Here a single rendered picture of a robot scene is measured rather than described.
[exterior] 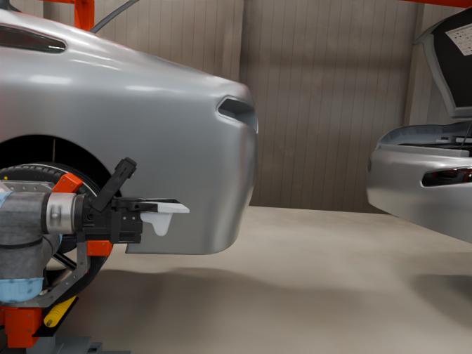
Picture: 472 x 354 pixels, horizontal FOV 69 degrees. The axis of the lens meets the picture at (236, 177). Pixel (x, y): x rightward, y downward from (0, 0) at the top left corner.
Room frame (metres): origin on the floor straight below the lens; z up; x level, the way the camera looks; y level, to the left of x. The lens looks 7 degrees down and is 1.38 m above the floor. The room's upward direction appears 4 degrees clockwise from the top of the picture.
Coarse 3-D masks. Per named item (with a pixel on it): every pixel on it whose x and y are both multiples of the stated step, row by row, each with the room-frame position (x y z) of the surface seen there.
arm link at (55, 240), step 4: (0, 184) 0.69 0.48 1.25; (0, 188) 0.69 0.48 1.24; (4, 188) 0.70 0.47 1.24; (8, 188) 0.71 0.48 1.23; (44, 236) 0.68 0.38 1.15; (48, 236) 0.70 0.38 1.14; (52, 236) 0.71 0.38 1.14; (56, 236) 0.73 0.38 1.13; (60, 236) 0.76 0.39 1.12; (48, 240) 0.68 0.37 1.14; (52, 240) 0.70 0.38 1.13; (56, 240) 0.72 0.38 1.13; (60, 240) 0.76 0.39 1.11; (52, 244) 0.69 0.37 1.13; (56, 244) 0.72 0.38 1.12; (52, 248) 0.68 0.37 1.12; (56, 248) 0.72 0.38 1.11; (52, 252) 0.68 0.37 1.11
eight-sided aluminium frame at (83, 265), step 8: (8, 184) 1.38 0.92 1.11; (16, 184) 1.39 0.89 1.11; (24, 184) 1.39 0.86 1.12; (32, 184) 1.39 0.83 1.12; (40, 184) 1.39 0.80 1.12; (48, 184) 1.41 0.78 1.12; (80, 248) 1.42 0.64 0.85; (80, 256) 1.42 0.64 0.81; (88, 256) 1.46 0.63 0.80; (80, 264) 1.42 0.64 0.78; (88, 264) 1.45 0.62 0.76; (72, 272) 1.45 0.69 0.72; (80, 272) 1.41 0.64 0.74; (64, 280) 1.41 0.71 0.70; (72, 280) 1.41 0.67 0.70; (56, 288) 1.41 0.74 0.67; (64, 288) 1.41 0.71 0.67; (40, 296) 1.41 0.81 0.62; (48, 296) 1.40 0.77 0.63; (56, 296) 1.41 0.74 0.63; (0, 304) 1.37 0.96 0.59; (8, 304) 1.38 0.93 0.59; (16, 304) 1.38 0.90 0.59; (24, 304) 1.39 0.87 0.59; (32, 304) 1.39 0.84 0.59; (40, 304) 1.39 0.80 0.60; (48, 304) 1.40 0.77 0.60
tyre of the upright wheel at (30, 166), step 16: (0, 176) 1.46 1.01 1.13; (16, 176) 1.46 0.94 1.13; (32, 176) 1.47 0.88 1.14; (48, 176) 1.48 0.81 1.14; (80, 176) 1.61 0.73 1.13; (80, 192) 1.50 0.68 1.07; (96, 192) 1.61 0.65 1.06; (96, 256) 1.51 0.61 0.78; (96, 272) 1.51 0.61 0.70; (80, 288) 1.50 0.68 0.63
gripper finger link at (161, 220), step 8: (160, 208) 0.59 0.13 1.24; (168, 208) 0.60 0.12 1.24; (176, 208) 0.60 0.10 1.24; (184, 208) 0.60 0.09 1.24; (144, 216) 0.61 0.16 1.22; (152, 216) 0.61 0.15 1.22; (160, 216) 0.60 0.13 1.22; (168, 216) 0.60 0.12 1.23; (152, 224) 0.61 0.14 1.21; (160, 224) 0.60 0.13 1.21; (168, 224) 0.60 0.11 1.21; (160, 232) 0.60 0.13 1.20
